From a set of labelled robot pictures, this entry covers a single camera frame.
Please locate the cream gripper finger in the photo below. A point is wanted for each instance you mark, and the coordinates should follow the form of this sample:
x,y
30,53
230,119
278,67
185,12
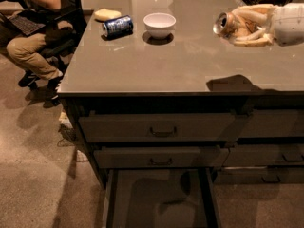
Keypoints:
x,y
257,39
257,13

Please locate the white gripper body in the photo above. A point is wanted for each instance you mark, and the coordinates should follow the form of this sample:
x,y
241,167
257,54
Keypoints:
x,y
289,23

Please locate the top right drawer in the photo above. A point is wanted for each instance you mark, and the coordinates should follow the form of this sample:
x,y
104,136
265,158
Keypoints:
x,y
274,123

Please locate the top left drawer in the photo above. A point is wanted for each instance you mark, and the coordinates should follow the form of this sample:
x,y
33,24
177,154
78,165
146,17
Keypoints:
x,y
141,128

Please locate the middle right drawer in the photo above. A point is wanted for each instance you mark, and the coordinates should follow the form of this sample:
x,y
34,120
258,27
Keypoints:
x,y
255,155

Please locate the middle left drawer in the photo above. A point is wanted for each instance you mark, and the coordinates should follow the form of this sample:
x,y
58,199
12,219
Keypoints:
x,y
160,157

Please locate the bottom right drawer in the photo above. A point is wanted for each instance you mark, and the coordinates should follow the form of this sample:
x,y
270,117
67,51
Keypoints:
x,y
264,175

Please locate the blue soda can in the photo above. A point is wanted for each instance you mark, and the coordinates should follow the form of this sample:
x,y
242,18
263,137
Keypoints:
x,y
118,26

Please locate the open bottom drawer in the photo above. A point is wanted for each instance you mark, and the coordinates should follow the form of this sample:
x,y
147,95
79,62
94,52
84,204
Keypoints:
x,y
160,198

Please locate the white bowl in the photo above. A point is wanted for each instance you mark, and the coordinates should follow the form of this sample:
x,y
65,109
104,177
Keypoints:
x,y
159,25

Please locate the yellow sponge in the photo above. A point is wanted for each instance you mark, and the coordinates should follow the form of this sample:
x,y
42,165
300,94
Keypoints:
x,y
106,14

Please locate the black office chair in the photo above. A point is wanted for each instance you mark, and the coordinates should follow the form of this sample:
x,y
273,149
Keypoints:
x,y
73,13

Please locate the seated person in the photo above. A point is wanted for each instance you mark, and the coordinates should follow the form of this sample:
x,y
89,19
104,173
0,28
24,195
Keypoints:
x,y
25,51

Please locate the black laptop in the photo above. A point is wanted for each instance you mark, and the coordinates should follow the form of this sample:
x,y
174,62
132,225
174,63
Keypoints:
x,y
27,22

